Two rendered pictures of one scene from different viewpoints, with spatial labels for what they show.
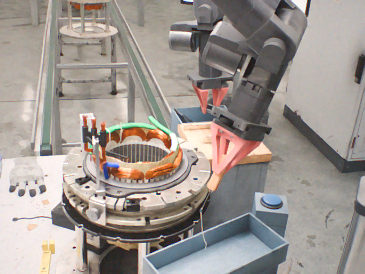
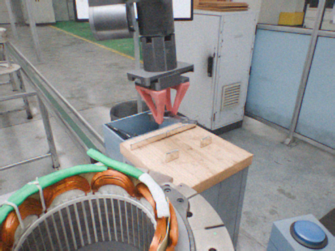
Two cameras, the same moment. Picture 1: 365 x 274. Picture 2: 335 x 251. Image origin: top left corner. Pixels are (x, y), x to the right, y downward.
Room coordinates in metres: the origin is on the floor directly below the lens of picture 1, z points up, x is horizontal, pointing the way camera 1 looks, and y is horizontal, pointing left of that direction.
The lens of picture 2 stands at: (0.64, 0.08, 1.35)
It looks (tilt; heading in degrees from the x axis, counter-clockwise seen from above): 26 degrees down; 340
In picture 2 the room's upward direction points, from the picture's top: straight up
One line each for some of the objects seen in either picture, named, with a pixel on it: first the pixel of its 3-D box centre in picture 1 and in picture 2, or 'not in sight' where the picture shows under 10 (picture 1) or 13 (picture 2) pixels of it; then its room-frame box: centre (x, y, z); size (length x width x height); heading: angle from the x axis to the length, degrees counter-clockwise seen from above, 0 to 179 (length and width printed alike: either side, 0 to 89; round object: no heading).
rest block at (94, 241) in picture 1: (99, 231); not in sight; (0.92, 0.19, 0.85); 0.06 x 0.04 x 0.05; 153
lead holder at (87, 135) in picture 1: (94, 136); not in sight; (0.76, 0.16, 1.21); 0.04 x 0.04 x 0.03; 21
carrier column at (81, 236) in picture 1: (81, 236); not in sight; (0.83, 0.22, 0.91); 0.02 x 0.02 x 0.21
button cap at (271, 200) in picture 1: (271, 200); (309, 231); (0.83, -0.21, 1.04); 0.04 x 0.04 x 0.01
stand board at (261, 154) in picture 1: (222, 141); (183, 153); (1.07, -0.11, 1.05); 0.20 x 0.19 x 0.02; 18
